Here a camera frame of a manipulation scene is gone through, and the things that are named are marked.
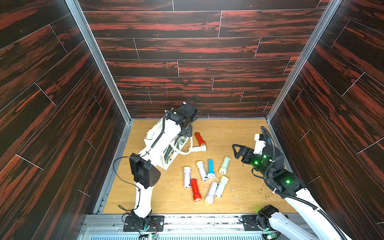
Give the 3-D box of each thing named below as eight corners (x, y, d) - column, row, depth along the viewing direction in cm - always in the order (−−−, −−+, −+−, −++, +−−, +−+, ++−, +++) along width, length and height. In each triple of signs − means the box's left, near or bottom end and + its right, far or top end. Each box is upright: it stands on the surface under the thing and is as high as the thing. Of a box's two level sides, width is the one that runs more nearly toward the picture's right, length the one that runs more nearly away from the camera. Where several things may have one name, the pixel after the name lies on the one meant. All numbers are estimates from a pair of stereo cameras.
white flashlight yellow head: (202, 181, 89) (203, 180, 87) (196, 164, 97) (196, 162, 95) (209, 179, 90) (209, 178, 88) (202, 162, 97) (202, 160, 95)
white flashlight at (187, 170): (183, 188, 87) (183, 186, 85) (183, 168, 95) (183, 166, 93) (191, 188, 87) (191, 186, 85) (191, 168, 95) (191, 166, 93)
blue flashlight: (207, 178, 89) (208, 177, 88) (206, 160, 97) (206, 159, 95) (215, 178, 89) (215, 177, 88) (213, 160, 97) (213, 159, 95)
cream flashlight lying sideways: (191, 152, 102) (191, 149, 100) (191, 147, 105) (191, 144, 102) (205, 152, 102) (206, 149, 100) (205, 147, 105) (205, 144, 102)
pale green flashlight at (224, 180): (214, 195, 84) (214, 193, 82) (222, 176, 91) (222, 174, 89) (221, 199, 83) (221, 197, 81) (228, 179, 90) (229, 177, 88)
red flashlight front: (194, 202, 82) (194, 201, 80) (189, 180, 89) (189, 179, 88) (201, 200, 82) (202, 199, 81) (196, 179, 90) (196, 178, 88)
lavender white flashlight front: (204, 201, 82) (204, 200, 80) (210, 181, 89) (210, 180, 87) (212, 204, 81) (212, 203, 79) (217, 184, 88) (218, 182, 86)
